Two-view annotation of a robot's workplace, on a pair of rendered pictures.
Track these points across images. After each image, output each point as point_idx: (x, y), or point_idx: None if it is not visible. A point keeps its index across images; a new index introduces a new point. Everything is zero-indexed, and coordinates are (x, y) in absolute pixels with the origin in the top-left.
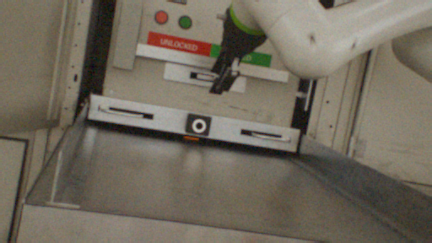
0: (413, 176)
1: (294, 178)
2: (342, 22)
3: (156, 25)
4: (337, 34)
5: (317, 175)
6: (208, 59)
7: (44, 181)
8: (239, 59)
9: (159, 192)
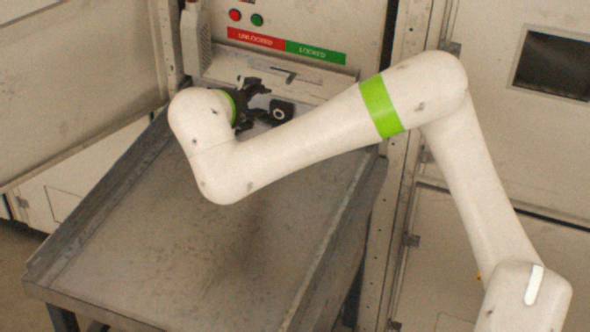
0: None
1: (308, 208)
2: (234, 171)
3: (232, 21)
4: (224, 184)
5: (346, 198)
6: (276, 61)
7: None
8: None
9: (128, 257)
